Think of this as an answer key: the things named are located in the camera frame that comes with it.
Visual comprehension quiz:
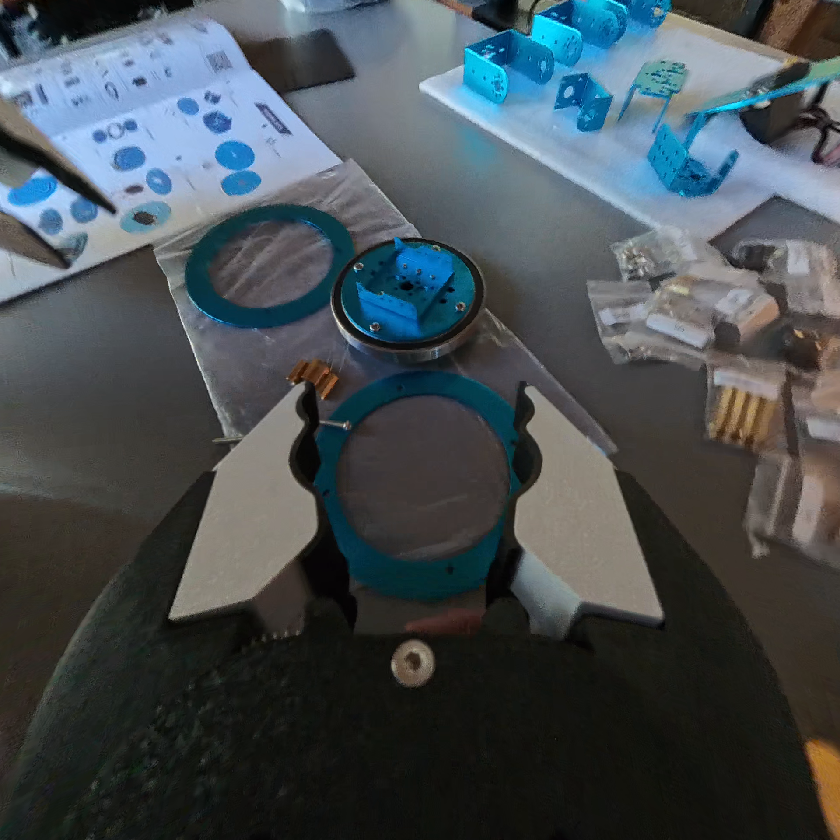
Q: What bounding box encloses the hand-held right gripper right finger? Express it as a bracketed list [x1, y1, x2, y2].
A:
[505, 381, 665, 641]

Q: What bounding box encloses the black flat pad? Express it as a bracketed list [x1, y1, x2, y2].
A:
[238, 29, 355, 93]

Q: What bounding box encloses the servo cable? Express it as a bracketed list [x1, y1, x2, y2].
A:
[808, 105, 840, 166]

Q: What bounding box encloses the round bearing with blue bracket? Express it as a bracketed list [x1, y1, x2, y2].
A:
[330, 238, 487, 363]

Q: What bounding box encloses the wide blue U bracket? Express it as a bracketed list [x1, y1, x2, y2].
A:
[646, 123, 740, 199]

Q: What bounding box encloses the pile of small hardware bags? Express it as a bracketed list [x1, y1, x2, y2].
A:
[586, 226, 840, 565]

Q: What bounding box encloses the grey desk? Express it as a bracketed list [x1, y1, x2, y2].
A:
[0, 0, 840, 840]

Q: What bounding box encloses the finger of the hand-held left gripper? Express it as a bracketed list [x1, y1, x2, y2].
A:
[0, 97, 119, 216]
[0, 210, 73, 271]

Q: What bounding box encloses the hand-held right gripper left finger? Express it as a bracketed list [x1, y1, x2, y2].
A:
[168, 379, 358, 641]

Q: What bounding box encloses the assembly manual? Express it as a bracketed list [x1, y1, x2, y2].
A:
[0, 18, 343, 306]

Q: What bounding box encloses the blue flat-top bracket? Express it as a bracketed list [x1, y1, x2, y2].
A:
[617, 60, 690, 127]

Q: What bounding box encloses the small blue servo bracket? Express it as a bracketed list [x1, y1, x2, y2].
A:
[554, 71, 614, 133]

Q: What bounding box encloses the teal metal ring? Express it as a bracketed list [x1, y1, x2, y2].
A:
[314, 371, 526, 605]
[185, 203, 355, 329]

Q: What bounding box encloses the white foam sheet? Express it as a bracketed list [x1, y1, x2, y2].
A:
[419, 0, 840, 227]

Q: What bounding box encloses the round blue plate with servo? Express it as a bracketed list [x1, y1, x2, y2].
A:
[686, 56, 840, 147]

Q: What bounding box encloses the large clear plastic bag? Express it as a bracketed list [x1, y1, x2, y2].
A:
[152, 157, 618, 460]

